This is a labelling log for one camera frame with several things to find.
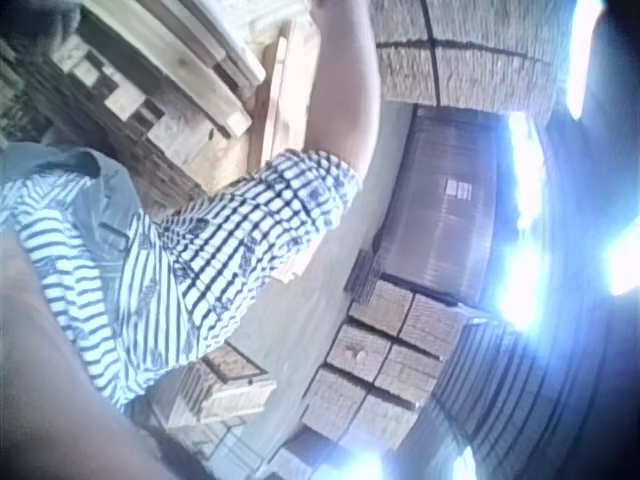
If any dark ribbed board stack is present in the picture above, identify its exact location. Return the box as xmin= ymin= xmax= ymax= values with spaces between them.
xmin=399 ymin=314 xmax=616 ymax=480

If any wrapped pallet with white label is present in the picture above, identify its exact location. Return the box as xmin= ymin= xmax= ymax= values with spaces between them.
xmin=372 ymin=105 xmax=501 ymax=304

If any strapped wood bundle stack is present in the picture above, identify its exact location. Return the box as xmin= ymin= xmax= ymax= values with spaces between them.
xmin=259 ymin=277 xmax=469 ymax=480

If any wall of stacked wood bundles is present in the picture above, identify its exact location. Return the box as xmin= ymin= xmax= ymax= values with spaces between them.
xmin=367 ymin=0 xmax=569 ymax=124

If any wooden pallet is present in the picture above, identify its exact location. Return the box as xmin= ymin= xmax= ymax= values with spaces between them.
xmin=149 ymin=342 xmax=279 ymax=434

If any stack of wooden planks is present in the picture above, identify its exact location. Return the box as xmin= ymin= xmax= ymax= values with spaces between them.
xmin=0 ymin=0 xmax=321 ymax=211

